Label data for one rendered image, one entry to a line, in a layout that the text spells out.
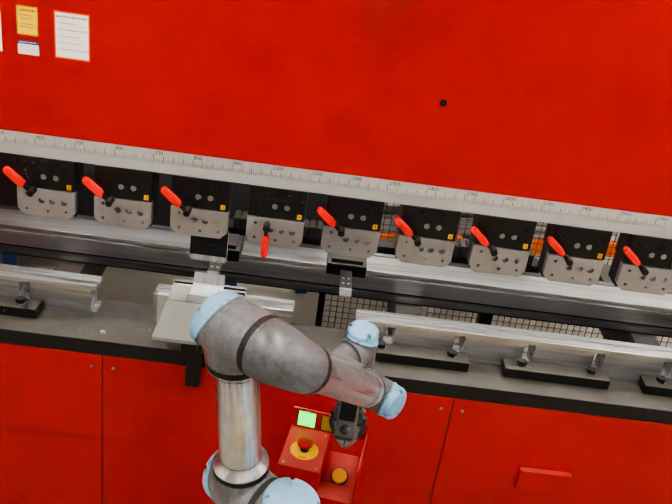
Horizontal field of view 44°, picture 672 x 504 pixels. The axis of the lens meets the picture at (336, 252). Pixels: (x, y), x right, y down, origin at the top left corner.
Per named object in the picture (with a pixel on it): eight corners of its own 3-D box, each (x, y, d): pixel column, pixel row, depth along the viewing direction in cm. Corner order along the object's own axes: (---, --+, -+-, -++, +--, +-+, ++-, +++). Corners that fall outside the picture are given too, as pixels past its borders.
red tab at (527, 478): (515, 489, 241) (520, 470, 238) (513, 484, 243) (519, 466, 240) (565, 495, 242) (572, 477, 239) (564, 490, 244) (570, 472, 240)
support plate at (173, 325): (151, 339, 208) (151, 336, 208) (173, 287, 231) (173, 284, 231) (223, 348, 209) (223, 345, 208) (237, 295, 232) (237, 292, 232)
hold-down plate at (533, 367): (502, 377, 234) (505, 368, 232) (500, 365, 238) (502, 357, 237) (607, 389, 235) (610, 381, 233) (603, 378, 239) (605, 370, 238)
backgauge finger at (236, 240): (189, 282, 236) (190, 266, 234) (205, 241, 259) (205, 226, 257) (231, 287, 236) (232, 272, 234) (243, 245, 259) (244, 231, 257)
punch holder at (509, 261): (467, 270, 223) (480, 215, 215) (464, 256, 231) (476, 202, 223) (523, 277, 223) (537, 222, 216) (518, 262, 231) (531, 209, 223)
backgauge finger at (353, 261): (323, 299, 237) (325, 283, 235) (327, 256, 260) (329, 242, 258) (365, 304, 238) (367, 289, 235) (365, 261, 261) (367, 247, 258)
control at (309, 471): (272, 500, 210) (279, 445, 202) (287, 458, 225) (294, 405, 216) (350, 518, 208) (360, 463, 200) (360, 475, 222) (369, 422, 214)
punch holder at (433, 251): (394, 261, 222) (404, 205, 215) (393, 246, 230) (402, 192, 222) (449, 268, 223) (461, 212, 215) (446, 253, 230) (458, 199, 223)
